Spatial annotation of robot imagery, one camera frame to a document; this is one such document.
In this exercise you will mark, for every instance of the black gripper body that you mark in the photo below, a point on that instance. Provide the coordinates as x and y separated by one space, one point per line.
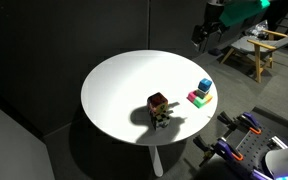
205 35

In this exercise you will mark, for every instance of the blue block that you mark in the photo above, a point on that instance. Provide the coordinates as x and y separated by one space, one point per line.
205 84

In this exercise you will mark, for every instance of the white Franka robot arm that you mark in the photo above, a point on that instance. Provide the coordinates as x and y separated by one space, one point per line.
285 158

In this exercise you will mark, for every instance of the pink block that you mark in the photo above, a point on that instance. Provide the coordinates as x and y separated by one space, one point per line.
191 96

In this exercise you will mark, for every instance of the orange yellow block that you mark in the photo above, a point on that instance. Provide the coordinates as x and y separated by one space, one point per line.
209 98

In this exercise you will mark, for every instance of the green block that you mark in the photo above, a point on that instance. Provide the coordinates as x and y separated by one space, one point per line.
200 102

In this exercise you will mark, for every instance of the dark blue floor object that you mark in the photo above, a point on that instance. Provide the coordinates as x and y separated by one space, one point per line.
214 51

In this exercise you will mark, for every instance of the wooden chair with grey seat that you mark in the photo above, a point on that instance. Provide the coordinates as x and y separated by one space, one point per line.
255 45

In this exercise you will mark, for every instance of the clear plastic bag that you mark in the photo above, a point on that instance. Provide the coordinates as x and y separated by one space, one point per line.
258 29

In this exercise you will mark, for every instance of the multicoloured patterned cube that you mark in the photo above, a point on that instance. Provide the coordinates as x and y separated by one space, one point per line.
157 103

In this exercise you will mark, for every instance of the purple black bar clamp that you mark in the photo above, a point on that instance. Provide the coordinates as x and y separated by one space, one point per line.
227 150
249 121

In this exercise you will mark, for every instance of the black white checkered cube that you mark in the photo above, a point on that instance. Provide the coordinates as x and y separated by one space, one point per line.
161 122

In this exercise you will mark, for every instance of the black perforated breadboard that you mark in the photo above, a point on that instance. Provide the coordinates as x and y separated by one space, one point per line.
254 146

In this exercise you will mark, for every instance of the grey flat panel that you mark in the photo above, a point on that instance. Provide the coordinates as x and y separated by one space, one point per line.
10 150

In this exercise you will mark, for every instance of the aluminium rail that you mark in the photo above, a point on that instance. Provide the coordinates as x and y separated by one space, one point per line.
279 142

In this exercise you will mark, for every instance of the white table pedestal leg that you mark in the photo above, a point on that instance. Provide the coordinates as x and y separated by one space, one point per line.
156 161

